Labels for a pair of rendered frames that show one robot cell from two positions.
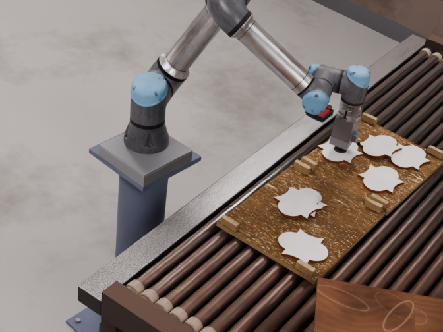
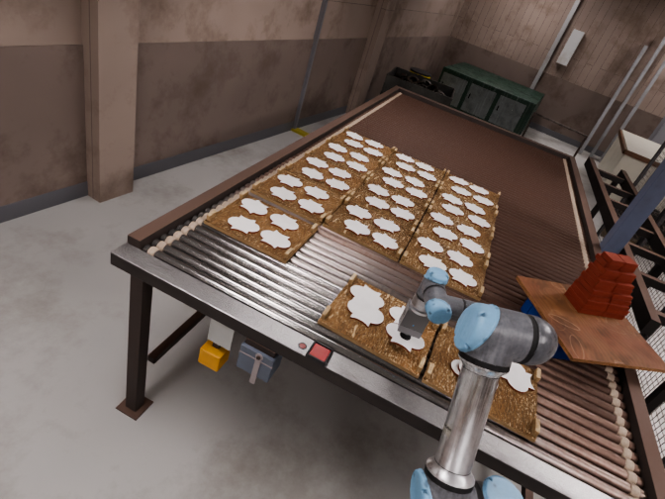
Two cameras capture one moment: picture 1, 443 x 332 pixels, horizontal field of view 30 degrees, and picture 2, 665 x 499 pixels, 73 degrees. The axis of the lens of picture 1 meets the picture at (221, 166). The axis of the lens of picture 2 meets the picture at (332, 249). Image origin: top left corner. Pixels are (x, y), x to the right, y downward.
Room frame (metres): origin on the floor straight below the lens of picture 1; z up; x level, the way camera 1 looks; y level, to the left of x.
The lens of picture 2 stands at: (3.01, 0.67, 2.06)
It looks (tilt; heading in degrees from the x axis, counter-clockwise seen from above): 33 degrees down; 250
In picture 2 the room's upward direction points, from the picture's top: 19 degrees clockwise
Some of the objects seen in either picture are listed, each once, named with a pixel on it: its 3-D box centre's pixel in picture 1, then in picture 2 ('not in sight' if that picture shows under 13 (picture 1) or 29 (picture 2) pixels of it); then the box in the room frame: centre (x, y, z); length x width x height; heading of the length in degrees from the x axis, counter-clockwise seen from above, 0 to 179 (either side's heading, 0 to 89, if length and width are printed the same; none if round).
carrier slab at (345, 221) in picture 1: (302, 219); (483, 376); (1.94, -0.27, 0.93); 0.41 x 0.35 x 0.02; 147
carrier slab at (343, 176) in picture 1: (372, 162); (382, 322); (2.29, -0.50, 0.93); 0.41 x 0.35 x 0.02; 146
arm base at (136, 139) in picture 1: (146, 128); not in sight; (2.24, 0.26, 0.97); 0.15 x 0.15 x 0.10
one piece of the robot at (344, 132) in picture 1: (349, 128); (416, 316); (2.24, -0.39, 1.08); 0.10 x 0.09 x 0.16; 68
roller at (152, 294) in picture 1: (324, 151); (374, 357); (2.35, -0.35, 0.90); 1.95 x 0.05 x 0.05; 148
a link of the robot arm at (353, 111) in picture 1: (351, 106); (424, 301); (2.24, -0.38, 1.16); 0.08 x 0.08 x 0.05
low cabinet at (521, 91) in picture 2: not in sight; (488, 99); (-2.18, -7.84, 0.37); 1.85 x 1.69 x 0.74; 142
